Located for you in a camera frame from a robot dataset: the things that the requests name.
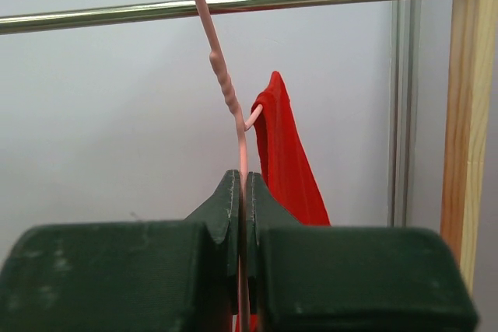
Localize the metal corner post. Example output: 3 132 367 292
388 0 421 227

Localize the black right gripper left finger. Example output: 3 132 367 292
1 170 240 331

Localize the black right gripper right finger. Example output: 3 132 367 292
247 173 478 331

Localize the red t shirt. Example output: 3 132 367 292
233 70 331 332

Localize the wooden clothes rack frame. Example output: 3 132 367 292
440 0 497 291

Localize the metal hanging rod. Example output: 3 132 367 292
1 0 398 35

